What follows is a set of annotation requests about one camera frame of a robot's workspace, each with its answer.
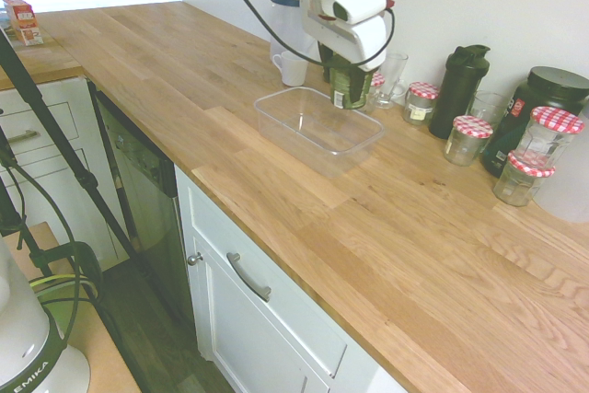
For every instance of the labelled jar checked lid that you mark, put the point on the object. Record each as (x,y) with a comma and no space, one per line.
(419,105)

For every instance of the small jar checked lid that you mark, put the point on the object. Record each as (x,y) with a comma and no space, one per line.
(376,87)

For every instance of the green cereal tub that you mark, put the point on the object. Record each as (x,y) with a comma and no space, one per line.
(340,84)

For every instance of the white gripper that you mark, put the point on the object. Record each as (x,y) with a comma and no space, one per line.
(363,43)

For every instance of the white kitchen cabinet with drawer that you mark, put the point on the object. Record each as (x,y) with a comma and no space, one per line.
(257,310)

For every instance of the empty jar checked lid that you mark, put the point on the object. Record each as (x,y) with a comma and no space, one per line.
(520,186)
(550,137)
(467,142)

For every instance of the white drawer cabinet unit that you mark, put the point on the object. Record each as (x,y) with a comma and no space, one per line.
(55,158)

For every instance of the black shaker bottle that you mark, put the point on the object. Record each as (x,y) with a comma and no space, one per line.
(458,91)

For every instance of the large black supplement tub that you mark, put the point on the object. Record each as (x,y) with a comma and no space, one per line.
(543,89)

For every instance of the wooden robot mounting board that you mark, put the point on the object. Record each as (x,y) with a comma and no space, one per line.
(106,356)

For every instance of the black camera tripod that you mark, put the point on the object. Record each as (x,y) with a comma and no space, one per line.
(55,135)

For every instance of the clear drinking glass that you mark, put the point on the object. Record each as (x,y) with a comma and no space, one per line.
(488,105)

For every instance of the white water jug blue band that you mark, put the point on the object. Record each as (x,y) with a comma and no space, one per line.
(287,27)

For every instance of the clear plastic rectangular container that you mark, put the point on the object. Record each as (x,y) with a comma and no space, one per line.
(317,128)

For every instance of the white ceramic mug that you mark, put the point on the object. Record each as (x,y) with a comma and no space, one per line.
(293,68)

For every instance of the orange and white carton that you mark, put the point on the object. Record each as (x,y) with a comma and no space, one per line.
(24,22)

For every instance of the stainless steel dishwasher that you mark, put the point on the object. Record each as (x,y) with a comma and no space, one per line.
(147,190)

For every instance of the silver round cabinet knob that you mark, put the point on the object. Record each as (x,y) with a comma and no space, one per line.
(194,258)

